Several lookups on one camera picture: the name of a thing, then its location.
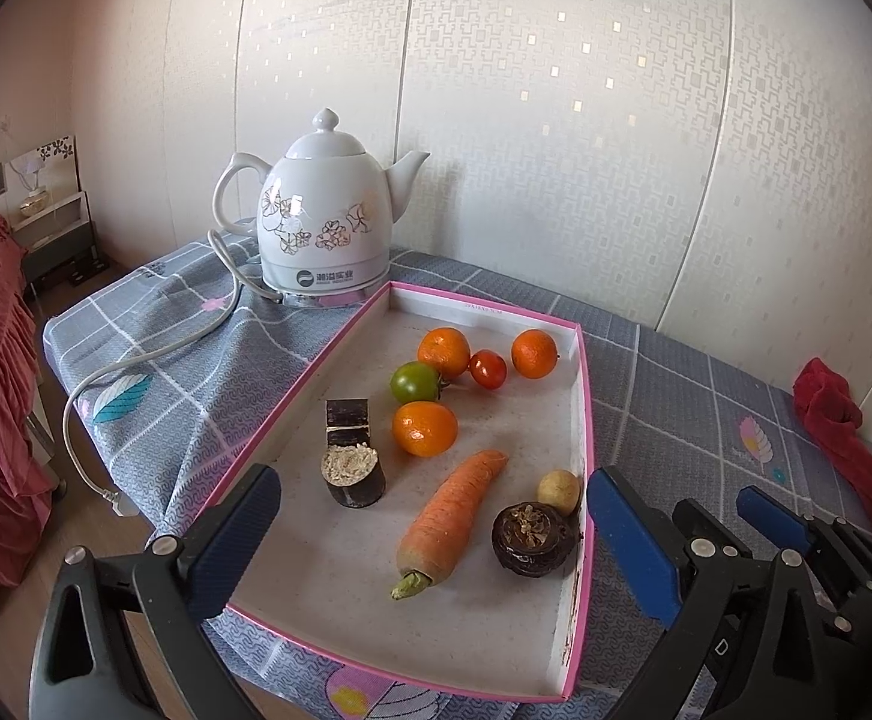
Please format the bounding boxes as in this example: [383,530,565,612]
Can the pink-edged white cardboard box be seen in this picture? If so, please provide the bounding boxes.
[152,281,596,704]

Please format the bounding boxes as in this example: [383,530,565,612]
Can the white bedside cabinet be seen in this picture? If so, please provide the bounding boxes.
[4,136,110,293]

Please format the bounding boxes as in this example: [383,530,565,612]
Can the red cherry tomato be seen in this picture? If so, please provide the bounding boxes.
[469,349,509,391]

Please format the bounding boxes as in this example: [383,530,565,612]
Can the mandarin orange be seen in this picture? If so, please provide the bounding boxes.
[511,329,560,380]
[392,400,459,458]
[416,326,472,380]

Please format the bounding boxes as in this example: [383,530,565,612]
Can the grey checked tablecloth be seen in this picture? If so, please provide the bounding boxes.
[43,229,872,720]

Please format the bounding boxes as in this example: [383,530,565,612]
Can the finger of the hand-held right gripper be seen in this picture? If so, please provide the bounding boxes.
[734,486,872,642]
[670,497,767,563]

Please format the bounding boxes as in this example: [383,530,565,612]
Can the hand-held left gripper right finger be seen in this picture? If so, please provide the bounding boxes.
[586,465,836,720]

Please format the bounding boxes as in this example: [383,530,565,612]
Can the white floral electric kettle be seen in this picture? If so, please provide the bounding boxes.
[212,108,431,308]

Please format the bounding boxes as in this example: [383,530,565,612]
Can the green tomato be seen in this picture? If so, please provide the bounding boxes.
[389,361,443,404]

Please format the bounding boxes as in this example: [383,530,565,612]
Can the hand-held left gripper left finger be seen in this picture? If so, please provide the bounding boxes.
[31,463,283,720]

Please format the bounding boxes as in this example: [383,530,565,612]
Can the dark cylinder with grainy top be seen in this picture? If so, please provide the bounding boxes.
[320,444,387,511]

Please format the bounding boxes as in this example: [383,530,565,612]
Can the white kettle power cable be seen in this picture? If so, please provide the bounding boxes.
[62,229,257,520]

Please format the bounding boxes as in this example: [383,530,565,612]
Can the dark red towel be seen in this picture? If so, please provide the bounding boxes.
[792,358,872,563]

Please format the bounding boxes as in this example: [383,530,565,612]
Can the carrot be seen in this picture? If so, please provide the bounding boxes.
[391,450,510,601]

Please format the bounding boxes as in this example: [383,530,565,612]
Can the small round potato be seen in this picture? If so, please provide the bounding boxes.
[538,469,582,517]

